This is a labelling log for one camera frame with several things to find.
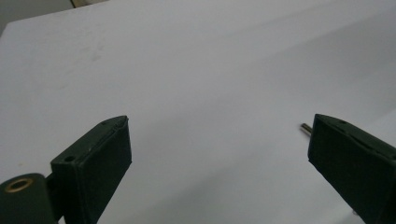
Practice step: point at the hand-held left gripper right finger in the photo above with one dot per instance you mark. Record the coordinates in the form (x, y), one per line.
(351, 161)

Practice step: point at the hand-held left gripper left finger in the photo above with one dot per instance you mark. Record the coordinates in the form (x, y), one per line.
(93, 168)

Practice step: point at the silver metal standoff post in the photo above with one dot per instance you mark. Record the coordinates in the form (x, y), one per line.
(306, 128)

